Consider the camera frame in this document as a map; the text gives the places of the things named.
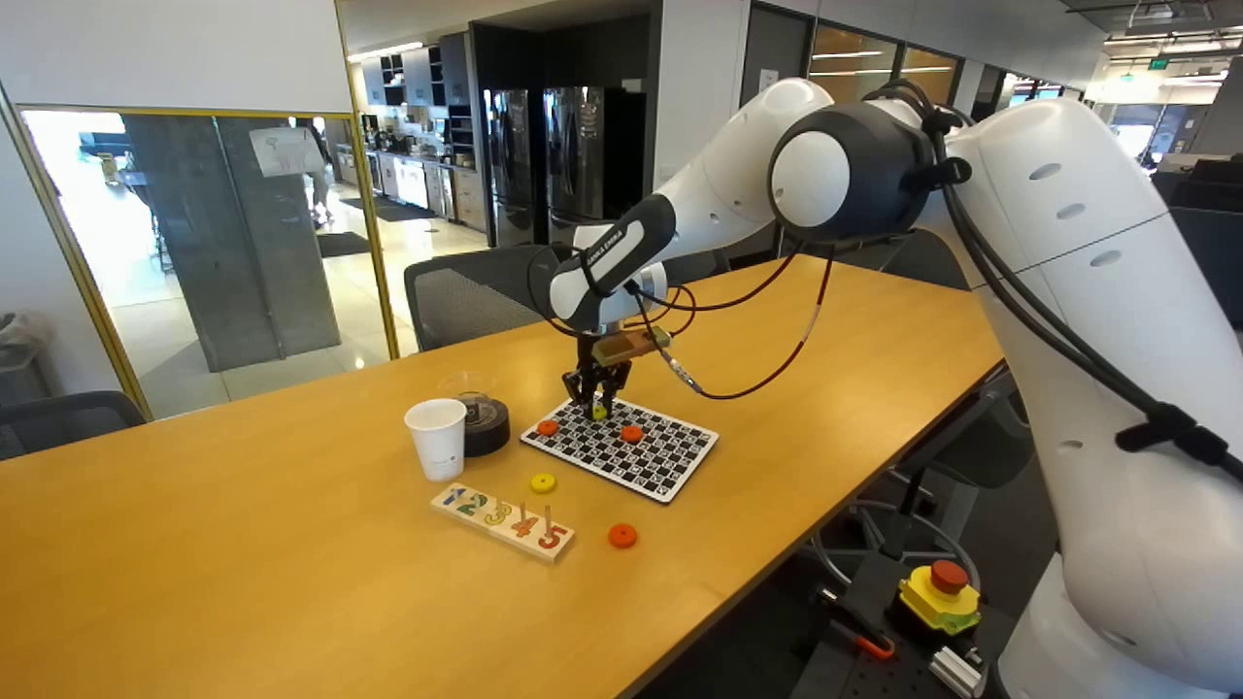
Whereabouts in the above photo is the black office chair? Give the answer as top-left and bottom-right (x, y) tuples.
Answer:
(806, 367), (1042, 598)

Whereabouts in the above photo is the steel refrigerator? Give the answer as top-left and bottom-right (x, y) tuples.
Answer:
(478, 85), (539, 250)
(539, 83), (608, 250)

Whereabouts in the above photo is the small white grey box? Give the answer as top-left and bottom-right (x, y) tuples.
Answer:
(928, 640), (990, 699)

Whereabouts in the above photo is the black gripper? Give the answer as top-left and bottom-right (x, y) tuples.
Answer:
(563, 336), (636, 428)

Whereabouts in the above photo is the black floor mat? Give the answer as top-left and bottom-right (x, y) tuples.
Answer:
(315, 231), (375, 261)

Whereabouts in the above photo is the white paper cup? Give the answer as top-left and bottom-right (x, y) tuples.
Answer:
(398, 393), (471, 487)

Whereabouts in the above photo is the black orange handled clamp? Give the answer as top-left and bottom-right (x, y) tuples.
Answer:
(816, 587), (902, 670)

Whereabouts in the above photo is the dark grey office chair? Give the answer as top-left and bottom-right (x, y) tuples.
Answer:
(0, 389), (147, 463)
(662, 239), (788, 289)
(398, 244), (583, 355)

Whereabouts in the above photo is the white paper sheet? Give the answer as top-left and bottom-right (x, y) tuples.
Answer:
(249, 125), (327, 183)

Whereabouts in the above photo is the wooden number puzzle board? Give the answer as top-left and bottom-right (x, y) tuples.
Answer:
(427, 483), (578, 567)

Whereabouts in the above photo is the yellow framed glass partition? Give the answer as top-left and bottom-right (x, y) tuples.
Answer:
(0, 83), (405, 422)

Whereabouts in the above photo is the yellow red emergency stop button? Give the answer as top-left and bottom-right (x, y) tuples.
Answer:
(895, 554), (986, 636)

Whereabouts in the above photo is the black white marker board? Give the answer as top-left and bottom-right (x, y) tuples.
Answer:
(515, 385), (721, 508)

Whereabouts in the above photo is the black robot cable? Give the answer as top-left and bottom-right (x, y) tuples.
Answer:
(626, 73), (1243, 487)

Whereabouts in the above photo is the black tape roll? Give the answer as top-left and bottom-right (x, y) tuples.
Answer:
(459, 393), (513, 457)

